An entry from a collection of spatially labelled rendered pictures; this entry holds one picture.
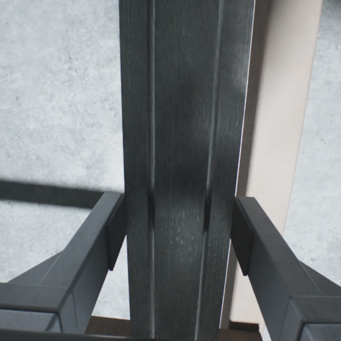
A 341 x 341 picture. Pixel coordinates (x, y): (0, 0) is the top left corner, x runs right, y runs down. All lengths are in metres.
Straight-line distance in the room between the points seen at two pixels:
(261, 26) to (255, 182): 0.18
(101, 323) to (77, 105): 0.46
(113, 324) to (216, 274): 0.30
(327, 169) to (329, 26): 0.33
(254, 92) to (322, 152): 0.41
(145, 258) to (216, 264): 0.05
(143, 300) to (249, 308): 0.28
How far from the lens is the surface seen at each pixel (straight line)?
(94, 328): 0.45
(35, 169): 0.73
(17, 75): 0.71
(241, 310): 0.45
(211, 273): 0.18
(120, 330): 0.45
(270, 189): 0.35
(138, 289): 0.19
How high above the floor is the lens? 0.60
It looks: 72 degrees down
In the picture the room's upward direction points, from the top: 174 degrees counter-clockwise
